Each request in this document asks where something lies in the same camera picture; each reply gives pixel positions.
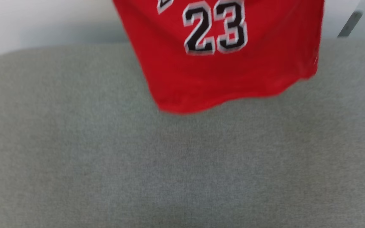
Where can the red Bulls basketball jersey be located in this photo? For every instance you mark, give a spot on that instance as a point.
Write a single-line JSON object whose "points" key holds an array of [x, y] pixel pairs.
{"points": [[265, 63]]}

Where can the grey fabric sofa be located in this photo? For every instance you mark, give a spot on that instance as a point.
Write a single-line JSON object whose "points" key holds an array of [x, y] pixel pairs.
{"points": [[169, 174]]}

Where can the dark grey slanted pole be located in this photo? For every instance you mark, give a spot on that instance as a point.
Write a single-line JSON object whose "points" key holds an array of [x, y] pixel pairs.
{"points": [[349, 24]]}

